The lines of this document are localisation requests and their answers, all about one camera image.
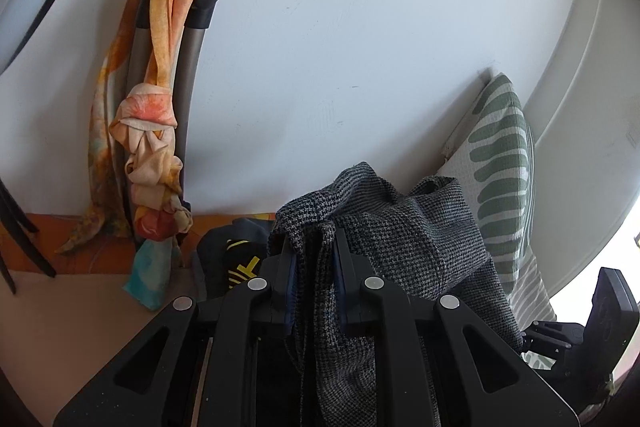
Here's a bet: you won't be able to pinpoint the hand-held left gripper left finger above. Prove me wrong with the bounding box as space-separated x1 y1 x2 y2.
52 234 301 427

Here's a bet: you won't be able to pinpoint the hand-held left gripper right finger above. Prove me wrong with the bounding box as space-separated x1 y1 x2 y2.
332 227 581 427

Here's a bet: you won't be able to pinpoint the grey houndstooth pants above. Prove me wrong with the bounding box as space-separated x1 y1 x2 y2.
267 162 523 427

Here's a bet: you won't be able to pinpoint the black pants with yellow print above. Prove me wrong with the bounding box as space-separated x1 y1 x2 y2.
196 218 273 300

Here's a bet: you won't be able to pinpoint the thin striped green cushion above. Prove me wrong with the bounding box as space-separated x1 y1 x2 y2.
507 252 558 368

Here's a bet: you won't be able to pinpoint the green leaf pattern pillow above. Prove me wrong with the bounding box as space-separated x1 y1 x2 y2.
440 74 536 295

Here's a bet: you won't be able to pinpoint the orange patterned scarf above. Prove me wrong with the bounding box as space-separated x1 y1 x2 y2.
55 0 223 310

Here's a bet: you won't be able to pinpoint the black tripod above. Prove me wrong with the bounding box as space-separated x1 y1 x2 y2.
0 179 57 295

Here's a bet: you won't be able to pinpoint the folded metal frame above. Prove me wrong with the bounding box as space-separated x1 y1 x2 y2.
122 0 221 253

